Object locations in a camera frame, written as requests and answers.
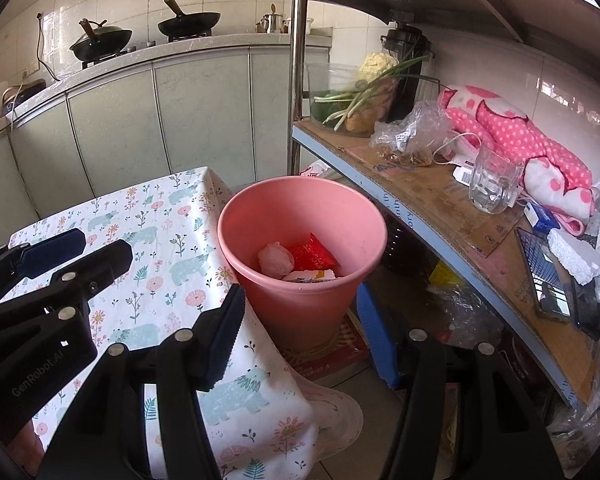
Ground floral tablecloth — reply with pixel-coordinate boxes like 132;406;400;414
7;166;317;480

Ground white charger cable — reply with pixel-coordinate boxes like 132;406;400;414
431;131;482;167

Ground small blue box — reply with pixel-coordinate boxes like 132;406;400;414
527;202;562;234

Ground white power cable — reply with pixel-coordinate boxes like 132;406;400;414
7;82;29;132

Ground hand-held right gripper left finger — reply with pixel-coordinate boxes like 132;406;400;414
37;282;247;480

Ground steel kettle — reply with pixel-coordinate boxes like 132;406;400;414
258;4;286;35

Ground cardboard shelf sheet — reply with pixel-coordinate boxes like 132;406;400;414
299;121;597;407

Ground red white plastic bag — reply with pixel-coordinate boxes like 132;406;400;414
299;159;342;182

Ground white foam block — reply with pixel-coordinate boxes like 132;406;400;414
545;227;600;287

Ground black smartphone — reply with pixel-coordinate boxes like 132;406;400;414
513;227;582;322

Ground black blender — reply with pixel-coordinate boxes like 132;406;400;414
380;10;437;124

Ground large clear plastic bag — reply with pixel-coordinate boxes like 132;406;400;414
547;160;600;466

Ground cauliflower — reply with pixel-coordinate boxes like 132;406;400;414
357;51;400;84

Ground container of vegetables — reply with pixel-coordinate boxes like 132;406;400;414
312;55;442;132

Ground pink polka-dot cloth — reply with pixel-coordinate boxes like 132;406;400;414
437;84;599;237

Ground black wall cable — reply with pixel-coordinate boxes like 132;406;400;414
35;12;62;84

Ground person's left hand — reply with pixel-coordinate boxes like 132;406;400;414
12;417;47;467

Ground red snack bag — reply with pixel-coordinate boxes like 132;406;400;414
286;232;342;274

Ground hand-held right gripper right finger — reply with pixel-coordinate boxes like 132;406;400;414
355;284;563;480

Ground gas stove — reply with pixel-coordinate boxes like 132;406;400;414
80;31;217;72

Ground orange white candy wrapper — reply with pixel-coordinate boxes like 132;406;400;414
281;268;339;284

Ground clear glass cup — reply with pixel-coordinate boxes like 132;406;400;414
467;140;525;215

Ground white plastic bag ball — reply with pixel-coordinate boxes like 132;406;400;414
257;241;296;277

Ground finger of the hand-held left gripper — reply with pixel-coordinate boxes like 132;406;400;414
0;228;87;302
0;239;134;333

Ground black induction cooker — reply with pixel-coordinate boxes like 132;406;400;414
0;79;49;114

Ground kitchen counter cabinets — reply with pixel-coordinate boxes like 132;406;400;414
0;30;332;263

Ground black wok with lid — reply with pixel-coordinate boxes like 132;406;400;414
69;18;134;64

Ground pink plastic bin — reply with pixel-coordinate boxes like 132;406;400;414
217;175;389;354

